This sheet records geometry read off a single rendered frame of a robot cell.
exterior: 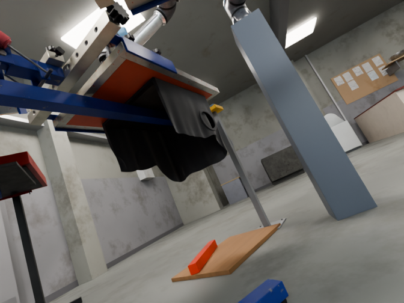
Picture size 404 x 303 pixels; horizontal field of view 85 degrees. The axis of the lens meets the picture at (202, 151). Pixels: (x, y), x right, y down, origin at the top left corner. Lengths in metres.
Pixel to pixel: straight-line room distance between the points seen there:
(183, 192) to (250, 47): 5.86
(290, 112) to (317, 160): 0.28
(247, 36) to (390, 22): 8.81
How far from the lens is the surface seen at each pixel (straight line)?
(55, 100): 0.98
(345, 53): 9.34
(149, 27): 1.54
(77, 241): 3.85
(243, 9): 1.59
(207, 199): 6.65
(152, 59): 1.03
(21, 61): 1.04
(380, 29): 9.91
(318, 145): 1.25
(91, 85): 1.08
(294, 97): 1.29
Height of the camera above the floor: 0.32
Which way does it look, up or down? 13 degrees up
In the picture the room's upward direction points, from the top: 24 degrees counter-clockwise
